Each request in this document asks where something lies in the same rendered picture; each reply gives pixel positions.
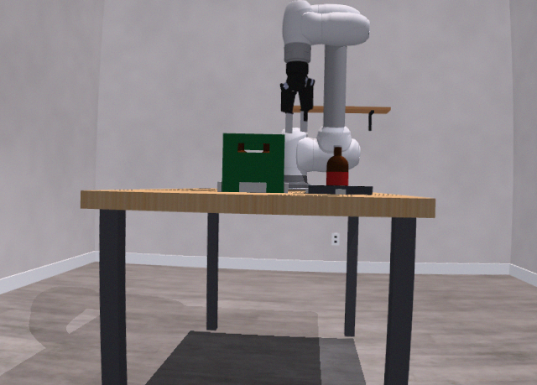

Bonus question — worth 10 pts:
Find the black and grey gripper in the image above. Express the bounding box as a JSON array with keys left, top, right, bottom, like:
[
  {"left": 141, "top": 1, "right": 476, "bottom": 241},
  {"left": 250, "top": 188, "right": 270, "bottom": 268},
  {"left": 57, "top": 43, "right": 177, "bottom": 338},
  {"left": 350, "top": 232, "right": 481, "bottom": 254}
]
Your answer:
[{"left": 280, "top": 61, "right": 315, "bottom": 133}]

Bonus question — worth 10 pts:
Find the green bottle crate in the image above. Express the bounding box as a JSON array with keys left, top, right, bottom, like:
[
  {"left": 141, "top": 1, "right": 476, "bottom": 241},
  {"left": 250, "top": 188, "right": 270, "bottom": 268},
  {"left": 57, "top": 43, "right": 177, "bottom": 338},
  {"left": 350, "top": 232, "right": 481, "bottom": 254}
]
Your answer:
[{"left": 222, "top": 133, "right": 285, "bottom": 193}]

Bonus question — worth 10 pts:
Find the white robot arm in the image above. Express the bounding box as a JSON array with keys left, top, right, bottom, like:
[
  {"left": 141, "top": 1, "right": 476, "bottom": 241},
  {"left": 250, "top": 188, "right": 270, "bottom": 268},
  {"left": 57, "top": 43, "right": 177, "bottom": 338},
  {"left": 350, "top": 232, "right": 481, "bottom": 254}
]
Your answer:
[{"left": 280, "top": 0, "right": 370, "bottom": 188}]

